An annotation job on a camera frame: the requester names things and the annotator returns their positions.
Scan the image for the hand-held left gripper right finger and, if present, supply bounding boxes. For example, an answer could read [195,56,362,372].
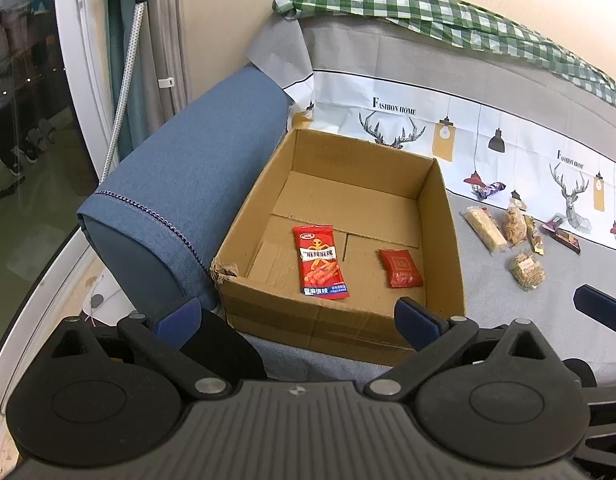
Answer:
[363,296,564,403]

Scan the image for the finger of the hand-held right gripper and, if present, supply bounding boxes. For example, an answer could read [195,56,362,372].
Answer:
[573,284,616,336]

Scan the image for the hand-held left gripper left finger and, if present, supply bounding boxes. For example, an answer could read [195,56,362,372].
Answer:
[50,296,235,402]

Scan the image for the dark brown cracker packet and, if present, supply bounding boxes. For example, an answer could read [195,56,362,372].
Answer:
[553,227,583,255]

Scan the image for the cardboard box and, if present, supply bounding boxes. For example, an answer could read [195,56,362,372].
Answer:
[211,127,470,367]

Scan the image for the clear bag of fried snacks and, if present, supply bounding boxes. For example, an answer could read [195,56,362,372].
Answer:
[502,200,529,247]

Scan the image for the small red snack packet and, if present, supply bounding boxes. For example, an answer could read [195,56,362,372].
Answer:
[378,248,425,289]

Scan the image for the clear nut brittle packet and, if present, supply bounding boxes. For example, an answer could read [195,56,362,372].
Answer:
[508,250,547,292]

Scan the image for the narrow orange brown snack packet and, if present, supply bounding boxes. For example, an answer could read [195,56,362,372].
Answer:
[523,215,546,256]

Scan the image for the pale wafer packet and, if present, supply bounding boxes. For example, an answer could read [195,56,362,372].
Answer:
[460,206,509,254]

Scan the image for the long red snack packet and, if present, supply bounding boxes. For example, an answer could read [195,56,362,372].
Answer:
[292,225,349,301]

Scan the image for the blue sofa armrest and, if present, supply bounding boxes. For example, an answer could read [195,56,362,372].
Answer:
[76,64,295,313]

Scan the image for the dark shoe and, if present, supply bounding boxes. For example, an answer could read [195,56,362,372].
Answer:
[0,146,26,177]

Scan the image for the grey shoe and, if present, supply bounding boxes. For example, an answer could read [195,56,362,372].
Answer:
[25,119,57,151]

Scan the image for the grey green curtain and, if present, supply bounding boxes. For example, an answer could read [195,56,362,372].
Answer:
[102,0,193,151]

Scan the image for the green checkered cloth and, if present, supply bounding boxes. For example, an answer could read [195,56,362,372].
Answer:
[270,0,616,113]

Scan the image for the hanging clothes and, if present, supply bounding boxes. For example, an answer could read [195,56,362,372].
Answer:
[0,0,54,92]

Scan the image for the white cable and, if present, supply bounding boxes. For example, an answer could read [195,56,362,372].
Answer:
[80,270,119,322]

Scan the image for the white braided hose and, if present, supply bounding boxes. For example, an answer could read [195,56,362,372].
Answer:
[98,2,147,186]

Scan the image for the white window frame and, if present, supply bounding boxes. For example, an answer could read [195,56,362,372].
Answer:
[0,0,119,411]

